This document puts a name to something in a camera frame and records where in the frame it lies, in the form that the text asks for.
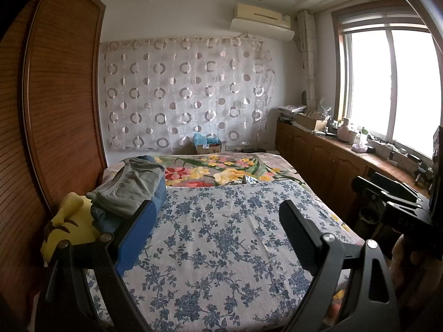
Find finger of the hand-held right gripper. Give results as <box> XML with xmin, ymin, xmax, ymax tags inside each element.
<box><xmin>351</xmin><ymin>176</ymin><xmax>426</xmax><ymax>211</ymax></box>

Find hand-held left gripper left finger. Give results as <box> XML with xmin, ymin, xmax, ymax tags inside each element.
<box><xmin>43</xmin><ymin>199</ymin><xmax>156</xmax><ymax>332</ymax></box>

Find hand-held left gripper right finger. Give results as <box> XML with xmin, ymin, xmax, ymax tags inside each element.
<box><xmin>279</xmin><ymin>200</ymin><xmax>400</xmax><ymax>332</ymax></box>

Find grey-green pants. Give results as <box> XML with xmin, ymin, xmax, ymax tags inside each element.
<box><xmin>86</xmin><ymin>157</ymin><xmax>166</xmax><ymax>217</ymax></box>

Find blue denim jeans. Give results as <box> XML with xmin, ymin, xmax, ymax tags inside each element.
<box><xmin>91</xmin><ymin>155</ymin><xmax>167</xmax><ymax>232</ymax></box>

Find low wooden cabinet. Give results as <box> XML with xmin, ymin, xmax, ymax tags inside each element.
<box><xmin>275</xmin><ymin>119</ymin><xmax>437</xmax><ymax>229</ymax></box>

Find white bottle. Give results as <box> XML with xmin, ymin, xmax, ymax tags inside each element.
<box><xmin>337</xmin><ymin>118</ymin><xmax>351</xmax><ymax>141</ymax></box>

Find yellow plush toy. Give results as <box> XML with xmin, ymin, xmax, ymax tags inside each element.
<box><xmin>42</xmin><ymin>192</ymin><xmax>101</xmax><ymax>260</ymax></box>

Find bed with floral sheet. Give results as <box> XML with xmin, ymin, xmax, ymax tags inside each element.
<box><xmin>85</xmin><ymin>181</ymin><xmax>350</xmax><ymax>332</ymax></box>

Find open cardboard box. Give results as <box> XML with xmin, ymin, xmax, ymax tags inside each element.
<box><xmin>296</xmin><ymin>111</ymin><xmax>329</xmax><ymax>131</ymax></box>

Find window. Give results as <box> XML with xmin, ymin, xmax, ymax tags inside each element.
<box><xmin>330</xmin><ymin>5</ymin><xmax>443</xmax><ymax>160</ymax></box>

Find cardboard box with blue cloth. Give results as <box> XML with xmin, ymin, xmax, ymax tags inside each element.
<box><xmin>193</xmin><ymin>132</ymin><xmax>222</xmax><ymax>155</ymax></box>

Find stack of papers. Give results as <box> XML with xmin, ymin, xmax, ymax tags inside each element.
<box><xmin>279</xmin><ymin>105</ymin><xmax>307</xmax><ymax>117</ymax></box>

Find gathered patterned window curtain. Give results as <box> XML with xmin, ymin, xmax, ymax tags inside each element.
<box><xmin>297</xmin><ymin>10</ymin><xmax>317</xmax><ymax>109</ymax></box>

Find wooden wardrobe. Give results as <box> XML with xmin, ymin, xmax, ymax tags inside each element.
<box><xmin>0</xmin><ymin>0</ymin><xmax>108</xmax><ymax>319</ymax></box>

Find circle-patterned sheer curtain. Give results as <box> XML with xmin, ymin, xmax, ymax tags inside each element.
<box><xmin>100</xmin><ymin>36</ymin><xmax>277</xmax><ymax>151</ymax></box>

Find white air conditioner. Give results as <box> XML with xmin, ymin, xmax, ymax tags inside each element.
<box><xmin>230</xmin><ymin>3</ymin><xmax>295</xmax><ymax>42</ymax></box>

